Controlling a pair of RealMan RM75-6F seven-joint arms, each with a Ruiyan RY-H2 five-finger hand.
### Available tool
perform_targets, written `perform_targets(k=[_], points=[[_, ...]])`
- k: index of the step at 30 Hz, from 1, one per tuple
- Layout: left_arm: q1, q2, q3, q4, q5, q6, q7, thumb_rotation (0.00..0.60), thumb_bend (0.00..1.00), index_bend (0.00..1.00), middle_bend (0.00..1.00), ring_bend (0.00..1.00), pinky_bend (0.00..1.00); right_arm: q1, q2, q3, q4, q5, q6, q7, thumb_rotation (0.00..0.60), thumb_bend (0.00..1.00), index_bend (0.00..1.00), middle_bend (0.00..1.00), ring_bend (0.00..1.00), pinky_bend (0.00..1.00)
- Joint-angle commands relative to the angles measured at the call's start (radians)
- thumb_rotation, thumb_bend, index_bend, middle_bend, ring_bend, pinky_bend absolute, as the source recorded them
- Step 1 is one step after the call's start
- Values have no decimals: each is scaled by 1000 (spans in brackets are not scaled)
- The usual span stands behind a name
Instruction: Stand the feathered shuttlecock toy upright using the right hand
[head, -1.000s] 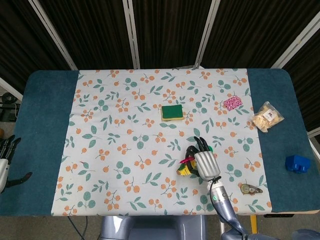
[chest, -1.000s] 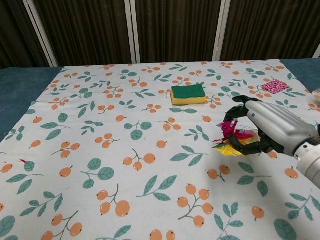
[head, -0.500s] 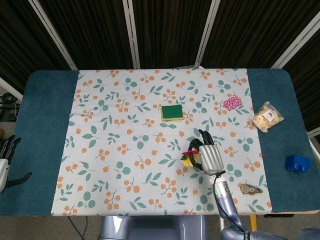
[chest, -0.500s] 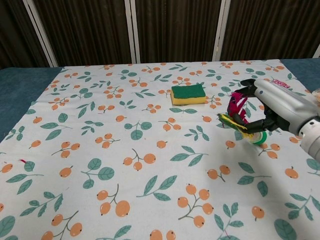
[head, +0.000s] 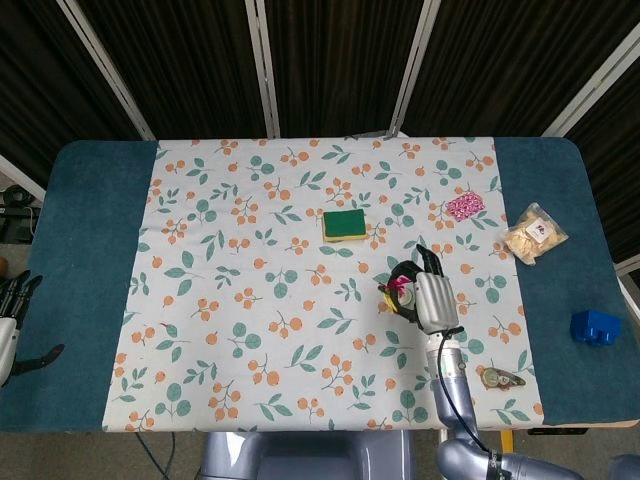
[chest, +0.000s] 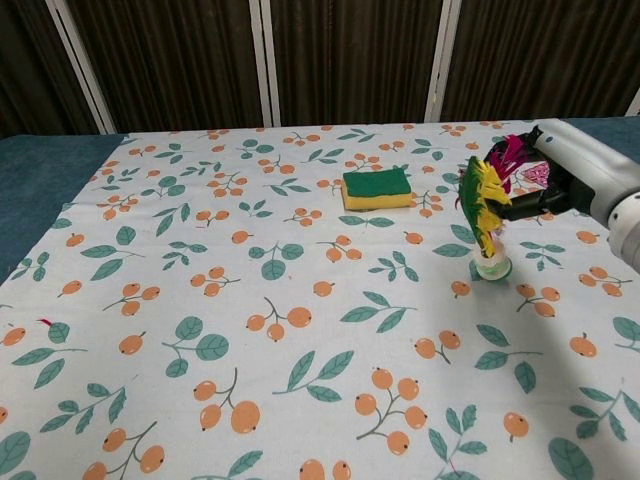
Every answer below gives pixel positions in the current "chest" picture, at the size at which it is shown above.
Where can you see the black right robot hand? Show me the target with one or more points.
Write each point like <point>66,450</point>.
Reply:
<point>565,192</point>

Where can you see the colourful feather shuttlecock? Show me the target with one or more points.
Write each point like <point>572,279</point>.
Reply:
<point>482,200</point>

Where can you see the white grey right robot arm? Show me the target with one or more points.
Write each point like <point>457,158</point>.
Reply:
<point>595,165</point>

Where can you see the floral fruit print tablecloth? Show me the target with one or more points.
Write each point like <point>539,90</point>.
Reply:
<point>300,360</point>

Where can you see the pink patterned square patch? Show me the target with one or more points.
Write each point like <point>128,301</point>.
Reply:
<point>536,177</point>

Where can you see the green and yellow sponge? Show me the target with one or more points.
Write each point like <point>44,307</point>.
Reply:
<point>376,189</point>

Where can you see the small red thread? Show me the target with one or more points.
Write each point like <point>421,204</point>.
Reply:
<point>46,321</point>

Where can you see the dark screen panel white frame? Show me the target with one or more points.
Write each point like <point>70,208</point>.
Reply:
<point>170,60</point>
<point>545,55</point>
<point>25,65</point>
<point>355,55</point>

